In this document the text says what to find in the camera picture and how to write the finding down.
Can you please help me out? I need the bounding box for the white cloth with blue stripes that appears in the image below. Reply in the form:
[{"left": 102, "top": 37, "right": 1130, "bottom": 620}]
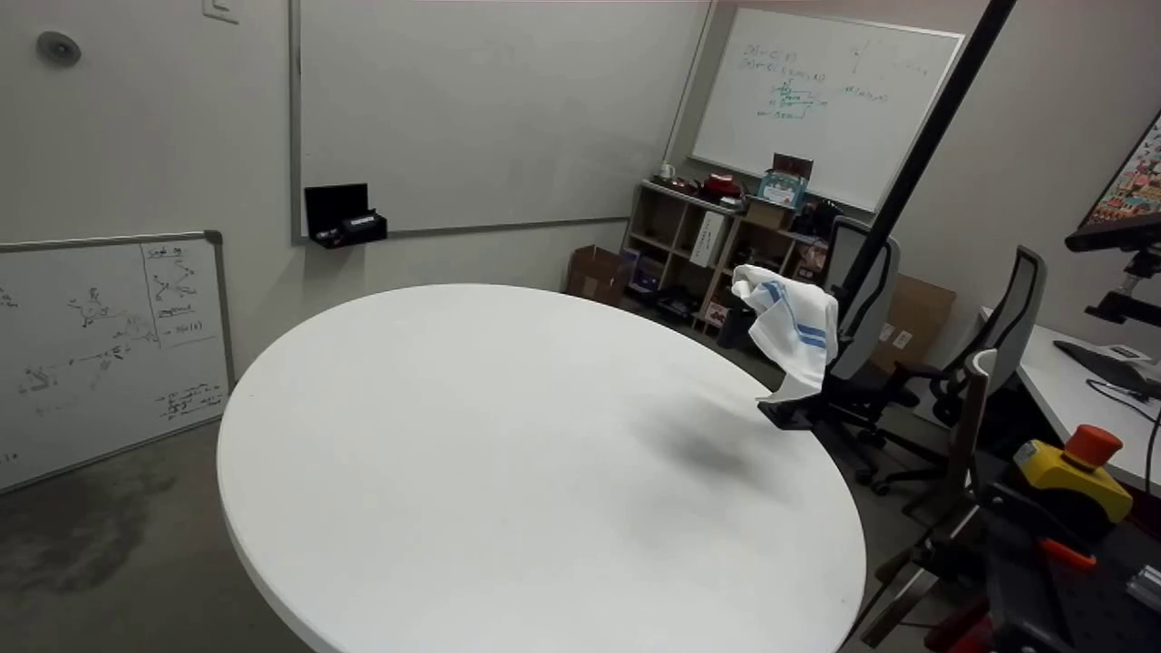
[{"left": 728, "top": 260, "right": 844, "bottom": 407}]

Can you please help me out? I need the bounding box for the black clamp-on stand with arm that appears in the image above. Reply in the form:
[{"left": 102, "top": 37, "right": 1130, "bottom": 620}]
[{"left": 754, "top": 0, "right": 1020, "bottom": 432}]

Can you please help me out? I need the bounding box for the metal tripod stand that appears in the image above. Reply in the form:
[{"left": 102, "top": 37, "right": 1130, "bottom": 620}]
[{"left": 844, "top": 346, "right": 1010, "bottom": 650}]

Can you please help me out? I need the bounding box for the brown cardboard box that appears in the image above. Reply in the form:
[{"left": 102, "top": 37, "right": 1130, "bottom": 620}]
[{"left": 564, "top": 243, "right": 632, "bottom": 303}]

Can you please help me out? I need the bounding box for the wooden cubby shelf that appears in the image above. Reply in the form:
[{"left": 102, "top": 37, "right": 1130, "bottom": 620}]
[{"left": 622, "top": 178, "right": 840, "bottom": 341}]

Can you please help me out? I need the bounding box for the teal box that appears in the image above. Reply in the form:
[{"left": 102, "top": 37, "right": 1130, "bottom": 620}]
[{"left": 754, "top": 168, "right": 814, "bottom": 216}]

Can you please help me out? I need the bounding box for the black whiteboard eraser tray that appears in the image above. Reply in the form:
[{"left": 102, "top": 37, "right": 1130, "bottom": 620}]
[{"left": 301, "top": 180, "right": 391, "bottom": 254}]

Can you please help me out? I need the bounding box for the grey mesh office chair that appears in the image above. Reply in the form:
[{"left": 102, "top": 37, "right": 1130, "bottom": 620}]
[
  {"left": 866, "top": 243, "right": 1052, "bottom": 501},
  {"left": 783, "top": 214, "right": 957, "bottom": 486}
]

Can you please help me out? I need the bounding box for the leaning whiteboard with sketches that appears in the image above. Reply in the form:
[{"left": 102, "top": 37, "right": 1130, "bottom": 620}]
[{"left": 0, "top": 228, "right": 240, "bottom": 492}]

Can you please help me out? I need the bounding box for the white desk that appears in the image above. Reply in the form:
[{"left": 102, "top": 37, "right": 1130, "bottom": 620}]
[{"left": 1011, "top": 323, "right": 1161, "bottom": 486}]

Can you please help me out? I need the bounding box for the yellow emergency stop red button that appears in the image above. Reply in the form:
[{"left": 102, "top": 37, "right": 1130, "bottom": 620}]
[{"left": 1011, "top": 422, "right": 1136, "bottom": 526}]

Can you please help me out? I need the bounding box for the black keyboard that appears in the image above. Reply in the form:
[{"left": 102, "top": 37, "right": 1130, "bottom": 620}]
[{"left": 1052, "top": 338, "right": 1161, "bottom": 401}]

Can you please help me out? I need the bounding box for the black computer monitor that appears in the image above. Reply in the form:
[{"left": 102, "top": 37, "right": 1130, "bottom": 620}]
[{"left": 1062, "top": 110, "right": 1161, "bottom": 330}]

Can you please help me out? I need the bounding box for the black perforated breadboard plate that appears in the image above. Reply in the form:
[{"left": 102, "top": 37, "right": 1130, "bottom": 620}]
[{"left": 985, "top": 482, "right": 1161, "bottom": 653}]

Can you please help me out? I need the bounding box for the large blank wall whiteboard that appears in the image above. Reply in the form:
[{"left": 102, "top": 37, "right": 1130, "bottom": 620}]
[{"left": 286, "top": 0, "right": 719, "bottom": 243}]

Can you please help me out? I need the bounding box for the wall whiteboard with green writing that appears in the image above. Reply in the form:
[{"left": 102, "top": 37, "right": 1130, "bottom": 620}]
[{"left": 690, "top": 5, "right": 971, "bottom": 216}]

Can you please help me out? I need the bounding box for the black clamp with orange handle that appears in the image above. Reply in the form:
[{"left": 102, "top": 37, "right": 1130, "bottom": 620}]
[{"left": 1033, "top": 538, "right": 1103, "bottom": 577}]

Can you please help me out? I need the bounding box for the round grey wall sensor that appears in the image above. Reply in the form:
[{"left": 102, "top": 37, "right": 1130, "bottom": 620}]
[{"left": 33, "top": 29, "right": 85, "bottom": 68}]

